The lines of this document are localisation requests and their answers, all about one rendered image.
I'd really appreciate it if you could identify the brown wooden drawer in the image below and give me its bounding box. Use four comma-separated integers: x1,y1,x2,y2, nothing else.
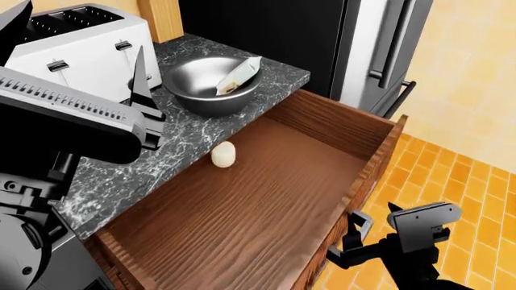
85,88,409,290

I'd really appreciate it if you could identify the white four-slot toaster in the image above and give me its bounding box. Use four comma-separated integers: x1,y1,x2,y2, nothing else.
3,2,164,106

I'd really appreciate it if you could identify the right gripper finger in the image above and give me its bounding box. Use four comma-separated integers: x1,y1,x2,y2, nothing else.
387,201,405,218
325,222,389,271

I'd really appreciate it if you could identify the long grey fridge handle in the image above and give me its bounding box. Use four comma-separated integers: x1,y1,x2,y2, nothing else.
369,0,417,89

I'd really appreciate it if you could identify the black bar handle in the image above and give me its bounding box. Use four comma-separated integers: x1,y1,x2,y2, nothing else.
381,80,417,119

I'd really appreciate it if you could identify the stainless steel fridge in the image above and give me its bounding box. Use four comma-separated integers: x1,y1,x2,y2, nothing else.
177,0,435,119

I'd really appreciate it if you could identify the grey drawer handle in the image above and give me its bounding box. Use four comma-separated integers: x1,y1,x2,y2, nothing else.
327,210,376,261

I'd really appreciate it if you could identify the light wooden cabinet panel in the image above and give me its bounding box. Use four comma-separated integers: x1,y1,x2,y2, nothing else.
135,0,185,44

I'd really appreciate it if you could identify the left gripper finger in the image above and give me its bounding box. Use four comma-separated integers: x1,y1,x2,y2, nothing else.
0,0,33,67
128,44,167,122

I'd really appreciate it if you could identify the white wrapped bar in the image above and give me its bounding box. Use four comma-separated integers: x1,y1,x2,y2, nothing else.
214,56,264,97

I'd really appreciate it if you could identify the small white egg-shaped object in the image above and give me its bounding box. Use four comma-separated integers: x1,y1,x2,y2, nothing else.
210,140,237,169

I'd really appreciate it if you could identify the metal bowl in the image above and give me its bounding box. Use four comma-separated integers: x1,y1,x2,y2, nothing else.
161,55,264,118

